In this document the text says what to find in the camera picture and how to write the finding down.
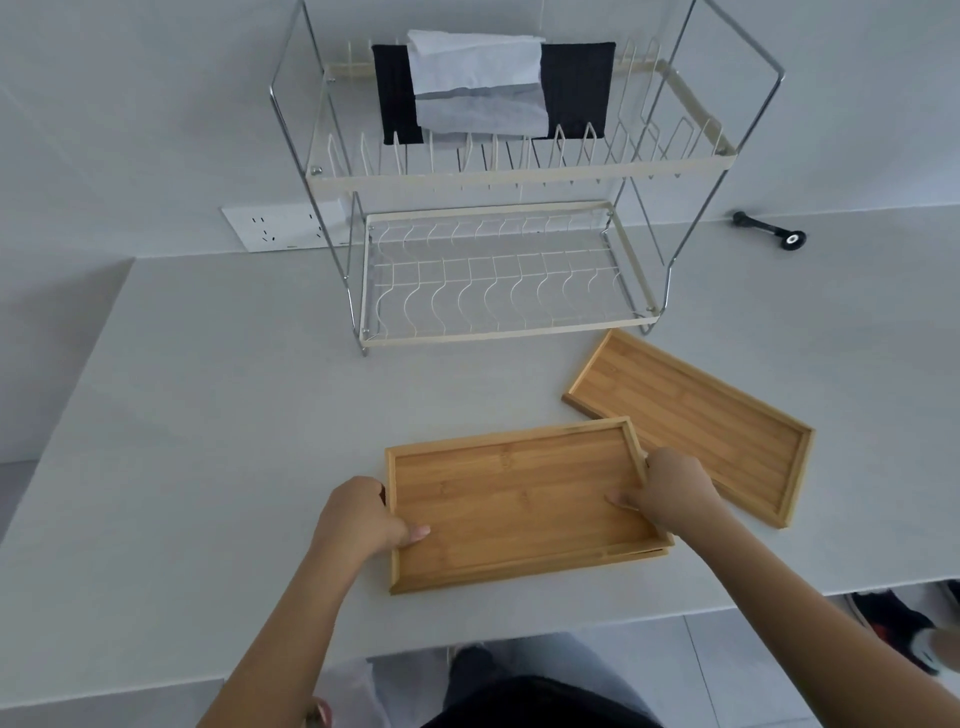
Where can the person's right hand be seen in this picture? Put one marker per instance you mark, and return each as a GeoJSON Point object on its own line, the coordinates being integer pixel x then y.
{"type": "Point", "coordinates": [679, 491]}

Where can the black and white shoe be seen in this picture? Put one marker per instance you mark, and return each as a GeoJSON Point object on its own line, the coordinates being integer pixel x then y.
{"type": "Point", "coordinates": [896, 622]}

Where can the chrome two-tier dish rack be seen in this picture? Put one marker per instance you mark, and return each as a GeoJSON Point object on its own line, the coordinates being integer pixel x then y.
{"type": "Point", "coordinates": [525, 172]}

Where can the person's black top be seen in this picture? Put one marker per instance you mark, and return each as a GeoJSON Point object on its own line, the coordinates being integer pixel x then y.
{"type": "Point", "coordinates": [540, 705]}

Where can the white cloth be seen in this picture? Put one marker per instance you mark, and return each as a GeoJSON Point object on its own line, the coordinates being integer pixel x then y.
{"type": "Point", "coordinates": [480, 82]}

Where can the person's left forearm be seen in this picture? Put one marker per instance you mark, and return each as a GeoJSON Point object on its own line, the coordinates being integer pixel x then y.
{"type": "Point", "coordinates": [292, 637]}

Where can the black cloth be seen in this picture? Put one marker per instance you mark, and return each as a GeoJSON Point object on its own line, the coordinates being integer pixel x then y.
{"type": "Point", "coordinates": [577, 82]}

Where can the bamboo tray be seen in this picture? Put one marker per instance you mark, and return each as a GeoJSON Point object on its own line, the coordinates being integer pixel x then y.
{"type": "Point", "coordinates": [658, 553]}
{"type": "Point", "coordinates": [517, 499]}
{"type": "Point", "coordinates": [697, 420]}

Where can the person's right forearm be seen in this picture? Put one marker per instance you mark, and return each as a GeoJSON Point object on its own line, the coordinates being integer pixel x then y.
{"type": "Point", "coordinates": [810, 622]}

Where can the person's left thumb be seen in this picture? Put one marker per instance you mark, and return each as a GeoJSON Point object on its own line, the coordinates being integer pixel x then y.
{"type": "Point", "coordinates": [411, 535]}

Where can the person's left hand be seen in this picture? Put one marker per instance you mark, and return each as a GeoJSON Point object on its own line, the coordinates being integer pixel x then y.
{"type": "Point", "coordinates": [352, 517]}

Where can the person's right thumb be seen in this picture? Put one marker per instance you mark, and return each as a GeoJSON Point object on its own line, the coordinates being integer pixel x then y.
{"type": "Point", "coordinates": [624, 500]}

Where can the white wall socket panel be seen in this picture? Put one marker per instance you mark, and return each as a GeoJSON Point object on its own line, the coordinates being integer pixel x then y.
{"type": "Point", "coordinates": [274, 225]}

